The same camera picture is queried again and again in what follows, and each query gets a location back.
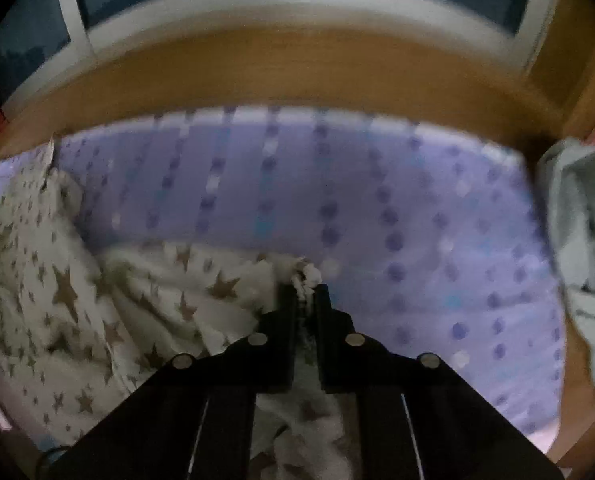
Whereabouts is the light blue crumpled garment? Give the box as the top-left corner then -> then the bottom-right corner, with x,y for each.
535,137 -> 595,401

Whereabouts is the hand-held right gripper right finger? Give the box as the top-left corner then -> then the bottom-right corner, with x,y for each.
312,284 -> 563,480

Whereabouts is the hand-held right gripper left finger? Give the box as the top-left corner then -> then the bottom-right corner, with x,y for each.
48,284 -> 298,480

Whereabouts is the white star-print cloth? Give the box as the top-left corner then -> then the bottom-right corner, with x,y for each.
0,147 -> 358,480

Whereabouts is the purple dotted bed sheet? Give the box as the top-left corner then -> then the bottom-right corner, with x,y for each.
0,105 -> 568,461

